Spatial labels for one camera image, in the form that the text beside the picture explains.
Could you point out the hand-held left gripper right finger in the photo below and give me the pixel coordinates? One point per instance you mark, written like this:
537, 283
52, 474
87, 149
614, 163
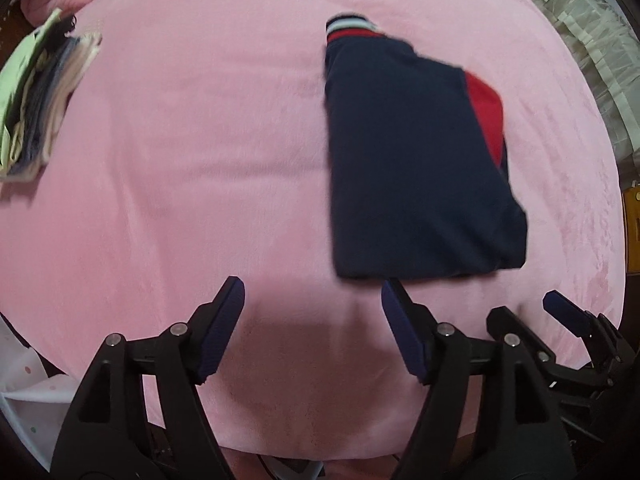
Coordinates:
405, 335

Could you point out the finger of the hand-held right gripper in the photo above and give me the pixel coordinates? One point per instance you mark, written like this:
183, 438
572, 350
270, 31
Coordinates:
565, 310
505, 320

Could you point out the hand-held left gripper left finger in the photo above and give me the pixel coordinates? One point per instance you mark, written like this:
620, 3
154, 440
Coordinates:
220, 330

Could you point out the red and navy jacket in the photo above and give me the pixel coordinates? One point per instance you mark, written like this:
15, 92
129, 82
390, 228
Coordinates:
410, 160

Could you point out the stack of folded clothes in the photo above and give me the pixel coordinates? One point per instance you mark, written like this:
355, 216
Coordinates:
30, 90

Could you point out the wooden drawer cabinet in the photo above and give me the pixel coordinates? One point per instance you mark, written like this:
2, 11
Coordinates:
632, 220

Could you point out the pink bed blanket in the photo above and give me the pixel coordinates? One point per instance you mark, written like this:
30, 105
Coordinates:
200, 160

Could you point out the white polka dot cloth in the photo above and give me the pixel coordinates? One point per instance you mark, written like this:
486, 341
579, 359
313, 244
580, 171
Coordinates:
30, 400

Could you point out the white sheer curtain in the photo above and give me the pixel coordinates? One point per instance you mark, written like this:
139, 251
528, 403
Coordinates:
590, 35

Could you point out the wooden headboard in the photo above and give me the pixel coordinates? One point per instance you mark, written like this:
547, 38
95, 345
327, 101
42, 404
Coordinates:
10, 25

